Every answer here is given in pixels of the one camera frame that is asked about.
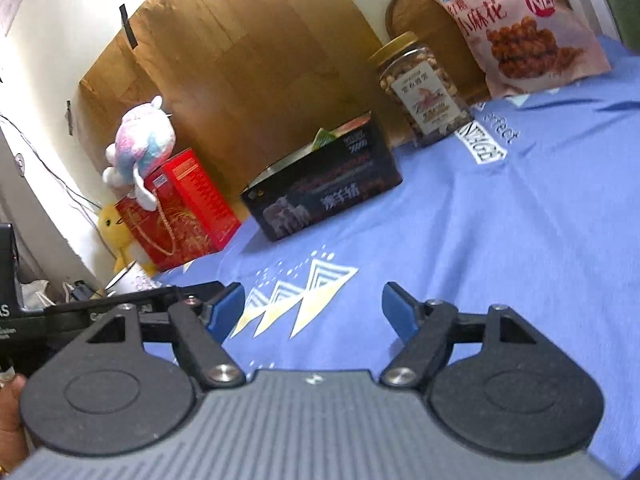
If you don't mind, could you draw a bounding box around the yellow plush toy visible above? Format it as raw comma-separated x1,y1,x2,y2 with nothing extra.
98,205,157,276

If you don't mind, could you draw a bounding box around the wood grain backdrop sheet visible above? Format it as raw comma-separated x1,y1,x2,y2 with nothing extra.
72,0,410,206

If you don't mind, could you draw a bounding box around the green snack packet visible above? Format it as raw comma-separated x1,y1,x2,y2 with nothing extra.
311,128,337,151

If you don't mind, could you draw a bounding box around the nut jar gold lid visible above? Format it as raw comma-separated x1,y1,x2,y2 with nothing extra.
369,32,473,146

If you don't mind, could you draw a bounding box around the round wooden tray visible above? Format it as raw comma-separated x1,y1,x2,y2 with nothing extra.
385,0,490,104

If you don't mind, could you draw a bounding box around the black tape strip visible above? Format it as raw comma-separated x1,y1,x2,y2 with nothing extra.
119,3,138,50

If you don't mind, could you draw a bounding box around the pastel plush toy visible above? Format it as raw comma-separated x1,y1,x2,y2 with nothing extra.
102,96,176,211

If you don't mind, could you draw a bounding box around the dark open snack box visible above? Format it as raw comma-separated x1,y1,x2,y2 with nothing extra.
241,112,402,242

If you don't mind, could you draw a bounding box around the red gift box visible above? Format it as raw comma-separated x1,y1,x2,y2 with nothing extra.
116,148,241,271

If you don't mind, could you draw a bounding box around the pink snack bag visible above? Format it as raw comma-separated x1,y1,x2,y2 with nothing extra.
434,0,611,99

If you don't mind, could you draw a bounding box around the left hand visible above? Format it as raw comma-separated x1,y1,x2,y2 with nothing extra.
0,375,28,476

